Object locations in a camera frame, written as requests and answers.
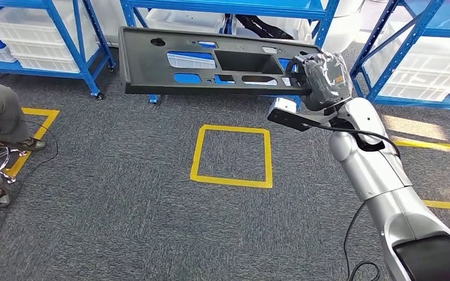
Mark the blue metal rack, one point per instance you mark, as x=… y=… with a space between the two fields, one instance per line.
x=229 y=7
x=408 y=38
x=70 y=46

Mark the black plastic panel part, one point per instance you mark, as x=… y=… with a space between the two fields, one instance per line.
x=143 y=66

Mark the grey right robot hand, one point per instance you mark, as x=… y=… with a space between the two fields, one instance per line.
x=326 y=83

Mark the person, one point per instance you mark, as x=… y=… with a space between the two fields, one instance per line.
x=0 y=108

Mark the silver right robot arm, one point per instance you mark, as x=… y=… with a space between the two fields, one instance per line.
x=372 y=170

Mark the large white plastic crate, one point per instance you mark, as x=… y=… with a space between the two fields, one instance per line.
x=427 y=73

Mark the chrome metal frame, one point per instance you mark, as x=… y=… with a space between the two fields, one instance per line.
x=15 y=152

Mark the yellow floor tape square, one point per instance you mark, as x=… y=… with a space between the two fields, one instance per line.
x=231 y=182

